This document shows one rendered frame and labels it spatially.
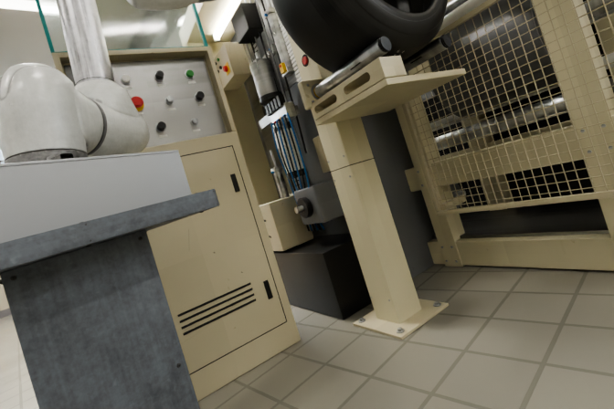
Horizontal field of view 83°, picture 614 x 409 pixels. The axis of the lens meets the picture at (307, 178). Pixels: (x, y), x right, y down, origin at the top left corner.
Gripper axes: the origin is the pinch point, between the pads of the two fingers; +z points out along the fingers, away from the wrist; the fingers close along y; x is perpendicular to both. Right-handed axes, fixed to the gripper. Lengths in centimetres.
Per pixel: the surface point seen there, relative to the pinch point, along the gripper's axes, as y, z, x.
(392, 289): 26, 10, 106
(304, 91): 23.4, 9.0, 27.1
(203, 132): 63, -16, 22
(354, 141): 26, 23, 50
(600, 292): -22, 48, 125
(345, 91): 5.7, 9.9, 34.7
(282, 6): 9.0, 3.3, 4.1
